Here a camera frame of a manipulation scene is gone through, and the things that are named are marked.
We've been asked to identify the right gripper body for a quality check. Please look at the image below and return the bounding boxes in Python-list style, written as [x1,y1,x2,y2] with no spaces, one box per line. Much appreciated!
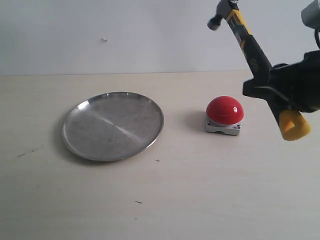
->
[269,50,320,113]

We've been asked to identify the black yellow claw hammer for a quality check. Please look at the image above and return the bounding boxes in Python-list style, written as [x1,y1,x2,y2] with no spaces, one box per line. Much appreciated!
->
[207,0,311,141]

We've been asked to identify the red dome push button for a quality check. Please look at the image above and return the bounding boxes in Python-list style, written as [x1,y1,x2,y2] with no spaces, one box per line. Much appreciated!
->
[205,96,244,136]

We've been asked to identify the round steel plate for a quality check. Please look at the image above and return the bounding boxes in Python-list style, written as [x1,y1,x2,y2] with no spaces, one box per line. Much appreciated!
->
[61,91,165,162]

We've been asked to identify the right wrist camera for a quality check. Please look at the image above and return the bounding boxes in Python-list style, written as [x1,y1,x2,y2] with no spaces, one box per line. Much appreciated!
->
[300,0,320,29]

